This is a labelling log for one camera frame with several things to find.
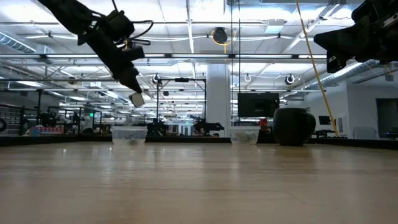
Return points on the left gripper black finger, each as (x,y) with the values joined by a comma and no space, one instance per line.
(124,77)
(136,77)

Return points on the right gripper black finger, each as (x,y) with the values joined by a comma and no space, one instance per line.
(320,40)
(348,40)

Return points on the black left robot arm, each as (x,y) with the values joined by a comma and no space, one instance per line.
(68,12)

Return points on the black background robot arm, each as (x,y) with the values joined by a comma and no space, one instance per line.
(206,127)
(157,128)

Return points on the small black ceiling reel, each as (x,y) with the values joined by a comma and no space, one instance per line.
(289,79)
(156,78)

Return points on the clear rectangular plastic container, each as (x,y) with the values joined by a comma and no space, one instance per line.
(129,132)

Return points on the long ceiling light bar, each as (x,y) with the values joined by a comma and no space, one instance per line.
(199,56)

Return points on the dark door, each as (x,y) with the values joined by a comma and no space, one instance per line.
(387,116)

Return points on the small black monitor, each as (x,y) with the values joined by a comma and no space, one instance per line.
(324,120)

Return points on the white building pillar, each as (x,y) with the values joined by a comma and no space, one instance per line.
(217,99)

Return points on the large black monitor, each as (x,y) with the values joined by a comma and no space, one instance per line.
(258,104)

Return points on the dark green ceramic mug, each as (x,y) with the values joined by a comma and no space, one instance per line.
(292,127)

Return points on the red boxes row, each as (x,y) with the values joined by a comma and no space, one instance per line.
(46,130)

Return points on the storage shelf rack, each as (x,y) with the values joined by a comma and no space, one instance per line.
(12,115)

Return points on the clear round plastic container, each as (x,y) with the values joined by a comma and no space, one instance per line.
(244,128)

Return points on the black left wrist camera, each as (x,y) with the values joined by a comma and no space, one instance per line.
(119,25)

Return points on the silver ventilation duct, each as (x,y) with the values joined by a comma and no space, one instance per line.
(348,72)

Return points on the tall black metal frame rig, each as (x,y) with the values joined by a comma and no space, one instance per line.
(157,102)

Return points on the black aluminium table frame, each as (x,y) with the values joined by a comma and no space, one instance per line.
(186,140)

